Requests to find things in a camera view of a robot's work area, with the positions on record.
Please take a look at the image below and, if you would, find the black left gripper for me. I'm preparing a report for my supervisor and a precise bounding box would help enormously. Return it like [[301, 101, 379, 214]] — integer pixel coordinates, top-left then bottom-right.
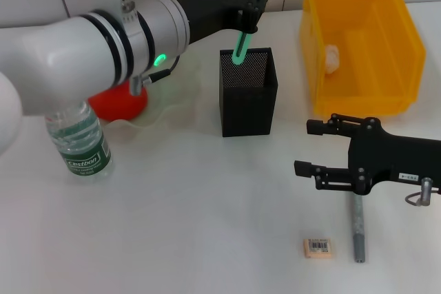
[[171, 0, 272, 47]]

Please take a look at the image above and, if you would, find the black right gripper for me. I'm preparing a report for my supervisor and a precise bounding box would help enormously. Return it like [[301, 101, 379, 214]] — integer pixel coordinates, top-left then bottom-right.
[[294, 113, 441, 196]]

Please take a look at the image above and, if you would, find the green utility knife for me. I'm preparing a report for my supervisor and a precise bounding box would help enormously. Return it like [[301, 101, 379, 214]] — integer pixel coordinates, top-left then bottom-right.
[[231, 0, 275, 67]]

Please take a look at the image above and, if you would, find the white paper ball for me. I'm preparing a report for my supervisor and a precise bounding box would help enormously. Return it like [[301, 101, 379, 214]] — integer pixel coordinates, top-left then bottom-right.
[[325, 44, 341, 74]]

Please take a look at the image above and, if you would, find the beige eraser with barcode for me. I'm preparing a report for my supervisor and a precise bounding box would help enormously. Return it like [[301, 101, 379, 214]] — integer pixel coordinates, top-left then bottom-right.
[[302, 238, 334, 260]]

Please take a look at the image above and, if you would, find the red-orange knitted toy orange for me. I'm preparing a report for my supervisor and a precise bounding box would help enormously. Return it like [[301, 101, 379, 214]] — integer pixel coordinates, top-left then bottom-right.
[[88, 83, 149, 123]]

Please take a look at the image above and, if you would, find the clear green-label water bottle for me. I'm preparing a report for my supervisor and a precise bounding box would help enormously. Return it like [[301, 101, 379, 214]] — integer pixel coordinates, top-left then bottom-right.
[[44, 99, 114, 178]]

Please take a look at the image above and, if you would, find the black mesh pen holder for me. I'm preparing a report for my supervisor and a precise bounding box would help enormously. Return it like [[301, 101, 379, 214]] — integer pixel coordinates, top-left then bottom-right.
[[219, 47, 278, 138]]

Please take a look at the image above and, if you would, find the grey glitter pen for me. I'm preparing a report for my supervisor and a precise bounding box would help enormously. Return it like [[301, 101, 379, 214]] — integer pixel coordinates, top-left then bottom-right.
[[350, 193, 367, 263]]

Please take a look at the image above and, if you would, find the green glass fruit plate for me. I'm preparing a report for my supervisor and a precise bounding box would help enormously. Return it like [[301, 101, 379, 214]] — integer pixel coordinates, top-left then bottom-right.
[[113, 42, 204, 132]]

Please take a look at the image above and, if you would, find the yellow plastic bin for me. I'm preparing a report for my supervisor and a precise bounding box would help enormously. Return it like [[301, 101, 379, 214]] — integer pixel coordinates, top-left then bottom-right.
[[298, 0, 427, 118]]

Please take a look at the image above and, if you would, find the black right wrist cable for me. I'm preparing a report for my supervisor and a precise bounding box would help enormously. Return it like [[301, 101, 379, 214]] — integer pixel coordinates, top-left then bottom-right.
[[405, 189, 441, 207]]

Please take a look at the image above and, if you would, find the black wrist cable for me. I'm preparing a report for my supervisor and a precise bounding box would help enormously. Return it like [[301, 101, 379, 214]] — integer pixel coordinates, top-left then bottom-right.
[[405, 189, 441, 207], [130, 54, 182, 96]]

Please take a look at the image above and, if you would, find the silver right wrist post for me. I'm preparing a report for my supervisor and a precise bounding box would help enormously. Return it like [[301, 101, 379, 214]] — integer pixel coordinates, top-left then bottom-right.
[[416, 176, 434, 207]]

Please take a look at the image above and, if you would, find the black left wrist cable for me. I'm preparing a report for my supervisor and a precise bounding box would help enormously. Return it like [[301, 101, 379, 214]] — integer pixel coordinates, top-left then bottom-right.
[[130, 54, 182, 96]]

